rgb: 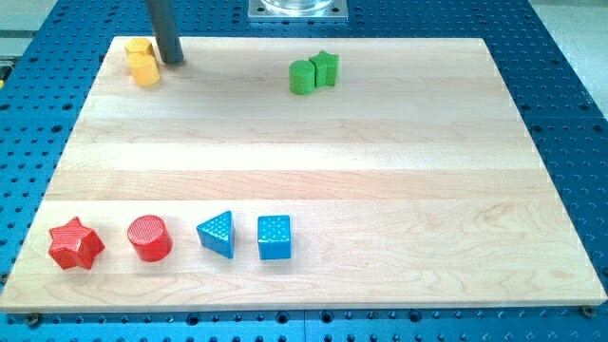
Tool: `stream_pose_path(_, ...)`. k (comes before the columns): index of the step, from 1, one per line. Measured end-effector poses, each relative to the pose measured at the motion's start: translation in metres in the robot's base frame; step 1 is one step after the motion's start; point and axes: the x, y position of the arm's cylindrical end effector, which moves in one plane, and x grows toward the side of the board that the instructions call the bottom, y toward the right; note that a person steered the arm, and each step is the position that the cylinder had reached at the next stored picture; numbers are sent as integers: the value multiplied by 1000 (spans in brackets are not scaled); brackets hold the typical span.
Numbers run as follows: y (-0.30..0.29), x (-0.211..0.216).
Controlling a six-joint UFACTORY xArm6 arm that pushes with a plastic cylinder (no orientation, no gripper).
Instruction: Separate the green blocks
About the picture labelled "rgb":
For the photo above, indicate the board clamp screw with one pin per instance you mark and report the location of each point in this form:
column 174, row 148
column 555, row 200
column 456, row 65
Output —
column 33, row 319
column 587, row 311

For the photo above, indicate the yellow hexagon block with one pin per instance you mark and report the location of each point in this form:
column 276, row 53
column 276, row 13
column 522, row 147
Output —
column 139, row 46

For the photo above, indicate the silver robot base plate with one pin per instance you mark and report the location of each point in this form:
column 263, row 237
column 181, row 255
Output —
column 293, row 10

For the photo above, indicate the right board clamp screw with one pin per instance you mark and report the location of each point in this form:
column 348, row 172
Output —
column 587, row 311

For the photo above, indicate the green star block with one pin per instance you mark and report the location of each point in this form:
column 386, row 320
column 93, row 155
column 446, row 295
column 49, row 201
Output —
column 326, row 67

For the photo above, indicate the red star block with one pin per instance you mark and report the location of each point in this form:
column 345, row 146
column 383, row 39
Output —
column 74, row 245

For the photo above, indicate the green cylinder block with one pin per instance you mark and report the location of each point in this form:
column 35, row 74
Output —
column 302, row 77

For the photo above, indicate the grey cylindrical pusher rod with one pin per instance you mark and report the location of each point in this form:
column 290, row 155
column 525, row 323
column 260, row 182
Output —
column 166, row 31

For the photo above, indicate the yellow cylinder block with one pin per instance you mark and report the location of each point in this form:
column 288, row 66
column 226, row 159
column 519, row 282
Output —
column 144, row 69

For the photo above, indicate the red cylinder block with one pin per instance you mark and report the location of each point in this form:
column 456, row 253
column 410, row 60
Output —
column 150, row 238

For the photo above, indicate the blue cube block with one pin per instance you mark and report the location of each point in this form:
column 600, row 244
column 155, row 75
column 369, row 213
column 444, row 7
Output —
column 274, row 237

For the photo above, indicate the left board clamp screw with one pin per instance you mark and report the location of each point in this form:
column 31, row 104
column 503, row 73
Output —
column 33, row 319

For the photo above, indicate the blue triangle block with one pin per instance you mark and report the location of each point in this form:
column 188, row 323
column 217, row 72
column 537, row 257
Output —
column 218, row 234

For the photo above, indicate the light wooden board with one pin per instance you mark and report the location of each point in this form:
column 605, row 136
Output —
column 413, row 182

